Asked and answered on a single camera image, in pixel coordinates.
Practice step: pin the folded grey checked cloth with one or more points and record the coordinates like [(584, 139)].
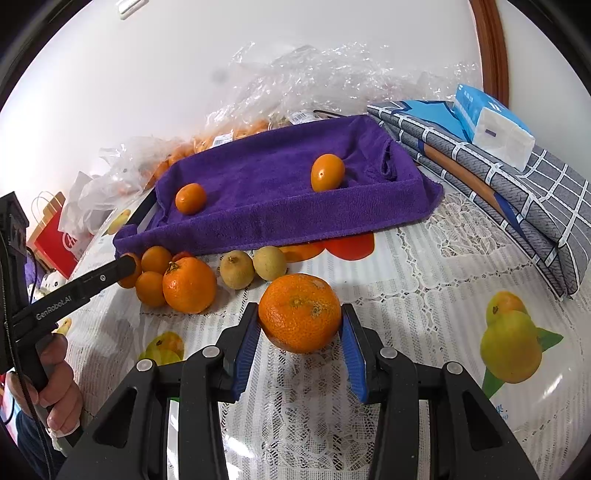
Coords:
[(531, 207)]

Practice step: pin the clear bag of kumquats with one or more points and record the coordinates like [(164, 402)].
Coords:
[(221, 136)]

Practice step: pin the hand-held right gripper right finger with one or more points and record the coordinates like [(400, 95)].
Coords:
[(353, 364)]

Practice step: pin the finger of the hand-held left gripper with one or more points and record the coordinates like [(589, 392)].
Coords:
[(92, 284)]

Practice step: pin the blue white tissue pack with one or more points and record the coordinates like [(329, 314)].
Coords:
[(489, 124)]

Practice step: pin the person's left hand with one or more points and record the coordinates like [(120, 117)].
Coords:
[(60, 383)]

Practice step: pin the brown wooden door frame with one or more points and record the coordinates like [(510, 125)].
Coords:
[(494, 55)]

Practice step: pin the large mandarin orange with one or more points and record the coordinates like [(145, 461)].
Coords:
[(300, 314)]

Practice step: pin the crumpled clear plastic bag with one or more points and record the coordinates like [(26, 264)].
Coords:
[(115, 177)]

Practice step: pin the red paper bag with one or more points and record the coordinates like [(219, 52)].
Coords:
[(55, 244)]

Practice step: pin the purple towel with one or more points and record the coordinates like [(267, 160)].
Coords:
[(277, 184)]

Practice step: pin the clear bag of longans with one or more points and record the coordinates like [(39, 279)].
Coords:
[(332, 74)]

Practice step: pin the orange kumquat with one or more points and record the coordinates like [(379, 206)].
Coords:
[(128, 282), (157, 259), (328, 172), (190, 199), (150, 290)]

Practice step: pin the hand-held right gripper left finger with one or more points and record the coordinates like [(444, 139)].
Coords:
[(247, 355)]

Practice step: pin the tan longan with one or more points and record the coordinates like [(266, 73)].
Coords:
[(236, 270), (269, 262)]

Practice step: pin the mandarin orange with green stem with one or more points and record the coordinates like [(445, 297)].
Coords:
[(189, 288)]

